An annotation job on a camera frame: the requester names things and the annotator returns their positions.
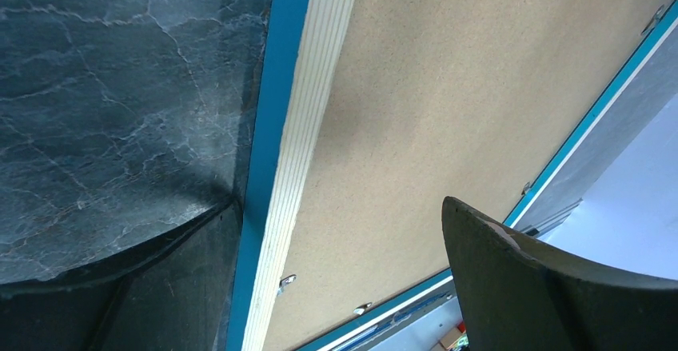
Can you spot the metal retaining clip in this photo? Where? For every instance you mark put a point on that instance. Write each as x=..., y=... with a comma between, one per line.
x=285, y=282
x=361, y=309

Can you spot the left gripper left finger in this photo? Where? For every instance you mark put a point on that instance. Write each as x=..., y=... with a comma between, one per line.
x=172, y=292

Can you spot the light wooden picture frame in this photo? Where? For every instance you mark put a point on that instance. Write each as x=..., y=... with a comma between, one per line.
x=304, y=46

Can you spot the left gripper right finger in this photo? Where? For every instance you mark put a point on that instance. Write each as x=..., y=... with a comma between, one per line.
x=519, y=293

